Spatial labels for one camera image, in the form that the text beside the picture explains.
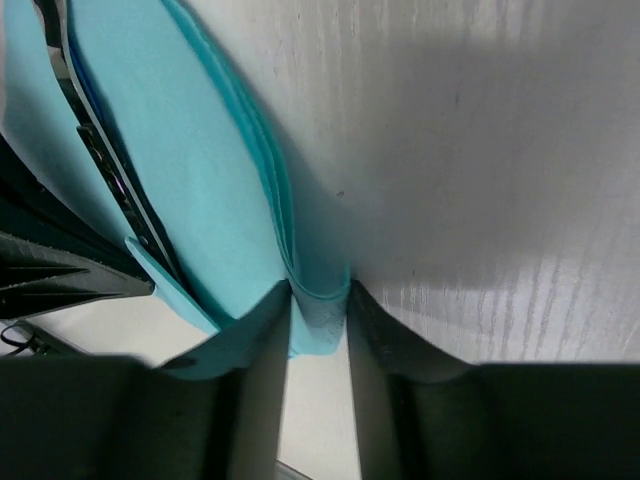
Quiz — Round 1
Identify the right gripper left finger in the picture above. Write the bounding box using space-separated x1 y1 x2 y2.
1 281 291 479

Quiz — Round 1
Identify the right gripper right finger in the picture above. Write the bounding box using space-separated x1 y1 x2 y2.
346 282 639 479

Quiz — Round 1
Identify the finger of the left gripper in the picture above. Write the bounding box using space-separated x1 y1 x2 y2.
1 140 154 320

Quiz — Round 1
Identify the blue paper napkin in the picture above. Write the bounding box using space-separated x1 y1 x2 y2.
1 1 349 357

